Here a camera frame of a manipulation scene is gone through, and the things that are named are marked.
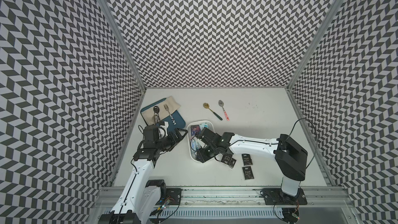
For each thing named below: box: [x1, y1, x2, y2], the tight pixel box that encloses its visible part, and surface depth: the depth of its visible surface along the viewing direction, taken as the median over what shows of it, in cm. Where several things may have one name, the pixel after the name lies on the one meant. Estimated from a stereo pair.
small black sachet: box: [228, 157, 237, 168], surface depth 83 cm
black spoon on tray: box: [153, 105, 161, 124], surface depth 107 cm
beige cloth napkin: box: [143, 95, 182, 120], surface depth 108 cm
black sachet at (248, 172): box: [242, 165, 255, 180], surface depth 80 cm
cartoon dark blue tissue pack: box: [190, 124, 202, 136], surface depth 93 cm
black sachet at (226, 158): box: [220, 154, 233, 165], surface depth 82 cm
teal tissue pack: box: [199, 122, 209, 131], surface depth 93 cm
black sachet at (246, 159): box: [241, 153, 253, 166], surface depth 84 cm
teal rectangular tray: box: [139, 97, 186, 131], surface depth 102 cm
